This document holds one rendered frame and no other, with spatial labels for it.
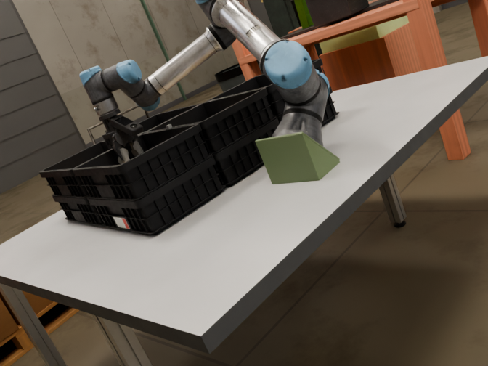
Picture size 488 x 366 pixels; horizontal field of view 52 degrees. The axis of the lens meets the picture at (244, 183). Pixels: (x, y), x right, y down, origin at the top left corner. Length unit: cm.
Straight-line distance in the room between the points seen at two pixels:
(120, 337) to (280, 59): 87
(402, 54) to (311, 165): 307
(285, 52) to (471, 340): 107
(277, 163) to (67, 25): 1081
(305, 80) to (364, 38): 296
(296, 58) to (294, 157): 26
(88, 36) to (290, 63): 1097
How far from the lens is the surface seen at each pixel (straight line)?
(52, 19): 1194
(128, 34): 1269
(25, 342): 309
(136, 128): 165
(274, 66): 133
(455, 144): 306
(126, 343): 148
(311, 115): 141
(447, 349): 177
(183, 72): 173
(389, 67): 422
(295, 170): 137
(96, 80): 170
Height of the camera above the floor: 114
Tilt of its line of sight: 16 degrees down
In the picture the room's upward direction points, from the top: 23 degrees counter-clockwise
